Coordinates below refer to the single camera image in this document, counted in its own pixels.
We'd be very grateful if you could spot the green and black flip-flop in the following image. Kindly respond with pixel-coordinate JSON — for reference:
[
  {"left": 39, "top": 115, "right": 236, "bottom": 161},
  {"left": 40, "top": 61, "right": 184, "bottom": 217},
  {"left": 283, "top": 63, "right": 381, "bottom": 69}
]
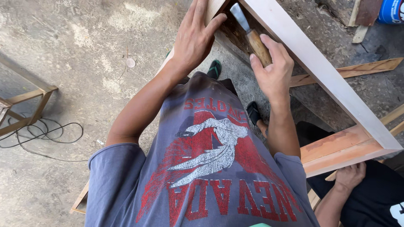
[{"left": 207, "top": 59, "right": 222, "bottom": 80}]

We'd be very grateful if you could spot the person's right foot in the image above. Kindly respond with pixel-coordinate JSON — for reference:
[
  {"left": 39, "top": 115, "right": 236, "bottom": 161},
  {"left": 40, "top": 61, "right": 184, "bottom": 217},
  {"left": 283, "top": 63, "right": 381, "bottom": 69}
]
[{"left": 256, "top": 119, "right": 270, "bottom": 139}]

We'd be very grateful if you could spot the light wooden batten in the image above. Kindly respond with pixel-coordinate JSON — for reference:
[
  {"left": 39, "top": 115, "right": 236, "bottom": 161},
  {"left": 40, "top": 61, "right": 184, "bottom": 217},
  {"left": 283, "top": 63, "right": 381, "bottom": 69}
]
[
  {"left": 380, "top": 104, "right": 404, "bottom": 126},
  {"left": 389, "top": 121, "right": 404, "bottom": 137}
]

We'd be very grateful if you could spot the short pale wood offcut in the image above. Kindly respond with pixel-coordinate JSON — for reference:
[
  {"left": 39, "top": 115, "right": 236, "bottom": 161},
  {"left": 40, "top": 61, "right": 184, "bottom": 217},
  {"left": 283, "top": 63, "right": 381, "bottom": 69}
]
[{"left": 352, "top": 25, "right": 369, "bottom": 44}]

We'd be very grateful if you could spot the light wooden bar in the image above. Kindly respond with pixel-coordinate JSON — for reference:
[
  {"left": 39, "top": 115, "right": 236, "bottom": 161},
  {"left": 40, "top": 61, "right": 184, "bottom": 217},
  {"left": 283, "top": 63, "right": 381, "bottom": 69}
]
[{"left": 69, "top": 181, "right": 90, "bottom": 215}]

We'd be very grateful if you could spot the person's right hand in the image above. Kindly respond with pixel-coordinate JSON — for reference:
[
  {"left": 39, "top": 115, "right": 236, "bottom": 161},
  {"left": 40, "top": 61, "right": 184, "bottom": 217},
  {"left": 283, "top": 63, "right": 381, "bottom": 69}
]
[{"left": 249, "top": 33, "right": 295, "bottom": 99}]

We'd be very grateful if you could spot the grey printed t-shirt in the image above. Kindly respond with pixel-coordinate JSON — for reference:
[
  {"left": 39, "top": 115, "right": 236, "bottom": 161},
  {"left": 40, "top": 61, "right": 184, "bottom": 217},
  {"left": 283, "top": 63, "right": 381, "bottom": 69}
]
[{"left": 85, "top": 71, "right": 321, "bottom": 227}]

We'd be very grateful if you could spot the person's left hand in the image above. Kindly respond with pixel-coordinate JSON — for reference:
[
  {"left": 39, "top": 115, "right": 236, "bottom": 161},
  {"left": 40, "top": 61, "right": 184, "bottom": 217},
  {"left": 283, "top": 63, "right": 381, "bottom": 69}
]
[{"left": 171, "top": 0, "right": 228, "bottom": 75}]

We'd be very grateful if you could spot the blue plastic bucket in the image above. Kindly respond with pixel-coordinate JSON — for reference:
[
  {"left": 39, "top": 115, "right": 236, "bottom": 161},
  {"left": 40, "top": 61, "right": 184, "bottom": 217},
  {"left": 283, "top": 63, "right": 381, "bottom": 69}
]
[{"left": 376, "top": 0, "right": 404, "bottom": 25}]

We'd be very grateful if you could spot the large pale wooden frame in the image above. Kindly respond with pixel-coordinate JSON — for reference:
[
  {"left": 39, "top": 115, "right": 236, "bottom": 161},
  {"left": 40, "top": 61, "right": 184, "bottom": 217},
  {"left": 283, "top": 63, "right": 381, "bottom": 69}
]
[{"left": 155, "top": 0, "right": 404, "bottom": 178}]

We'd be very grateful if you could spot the wooden-handled steel chisel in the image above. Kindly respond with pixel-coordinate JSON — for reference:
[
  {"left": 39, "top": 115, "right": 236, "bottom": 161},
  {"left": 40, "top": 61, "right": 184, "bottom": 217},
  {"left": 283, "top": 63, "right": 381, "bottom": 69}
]
[{"left": 229, "top": 3, "right": 273, "bottom": 68}]

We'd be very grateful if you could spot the dark brown wooden plank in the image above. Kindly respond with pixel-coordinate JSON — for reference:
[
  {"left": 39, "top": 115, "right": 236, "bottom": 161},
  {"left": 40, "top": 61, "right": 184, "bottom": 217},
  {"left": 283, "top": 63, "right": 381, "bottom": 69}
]
[{"left": 355, "top": 0, "right": 383, "bottom": 27}]

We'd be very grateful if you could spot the black cable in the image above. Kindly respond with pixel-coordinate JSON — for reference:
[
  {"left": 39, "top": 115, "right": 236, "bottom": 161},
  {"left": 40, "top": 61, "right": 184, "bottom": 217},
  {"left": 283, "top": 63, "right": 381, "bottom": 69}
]
[{"left": 0, "top": 113, "right": 89, "bottom": 163}]

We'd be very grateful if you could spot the small wooden stool frame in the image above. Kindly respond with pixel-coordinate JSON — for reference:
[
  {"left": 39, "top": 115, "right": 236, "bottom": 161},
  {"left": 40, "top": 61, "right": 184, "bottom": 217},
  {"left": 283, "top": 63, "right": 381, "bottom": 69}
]
[{"left": 0, "top": 52, "right": 59, "bottom": 138}]

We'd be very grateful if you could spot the long angled wooden slat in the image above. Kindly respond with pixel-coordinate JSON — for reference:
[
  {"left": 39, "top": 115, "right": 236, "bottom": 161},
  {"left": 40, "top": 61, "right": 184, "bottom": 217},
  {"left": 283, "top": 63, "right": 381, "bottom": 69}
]
[{"left": 289, "top": 57, "right": 404, "bottom": 88}]

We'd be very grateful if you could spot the thin pale wooden strip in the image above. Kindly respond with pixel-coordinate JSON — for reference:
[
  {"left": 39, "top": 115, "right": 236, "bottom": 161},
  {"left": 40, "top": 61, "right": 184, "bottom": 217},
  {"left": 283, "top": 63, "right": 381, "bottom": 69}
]
[{"left": 348, "top": 0, "right": 362, "bottom": 28}]

